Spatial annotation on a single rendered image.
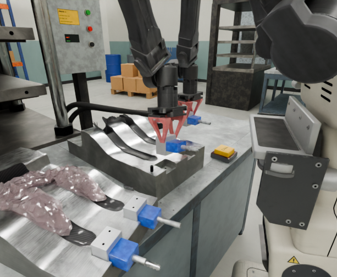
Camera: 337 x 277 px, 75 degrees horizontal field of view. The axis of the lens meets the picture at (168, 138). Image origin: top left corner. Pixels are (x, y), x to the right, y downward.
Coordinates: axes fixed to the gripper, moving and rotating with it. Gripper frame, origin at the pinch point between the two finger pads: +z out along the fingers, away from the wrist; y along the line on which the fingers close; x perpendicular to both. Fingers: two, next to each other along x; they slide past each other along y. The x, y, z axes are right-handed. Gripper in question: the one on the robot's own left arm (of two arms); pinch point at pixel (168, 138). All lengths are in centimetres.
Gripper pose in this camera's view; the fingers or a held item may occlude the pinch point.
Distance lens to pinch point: 63.5
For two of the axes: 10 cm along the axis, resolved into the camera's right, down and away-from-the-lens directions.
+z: 0.2, 9.8, 2.1
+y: -6.4, 1.7, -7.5
